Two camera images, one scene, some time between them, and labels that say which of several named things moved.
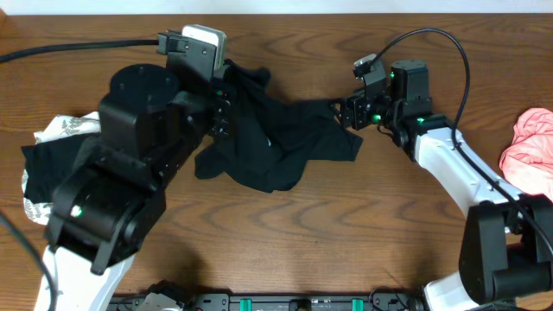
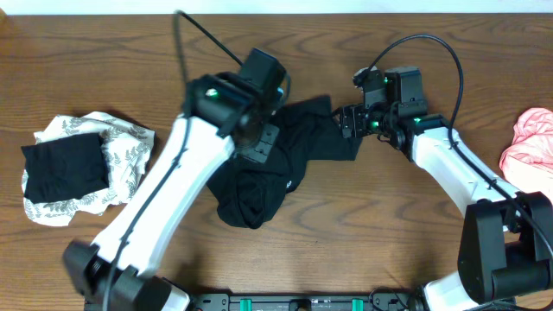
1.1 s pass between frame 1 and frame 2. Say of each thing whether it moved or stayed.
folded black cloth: stayed
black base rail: stayed
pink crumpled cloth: stayed
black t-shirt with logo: moved
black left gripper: moved
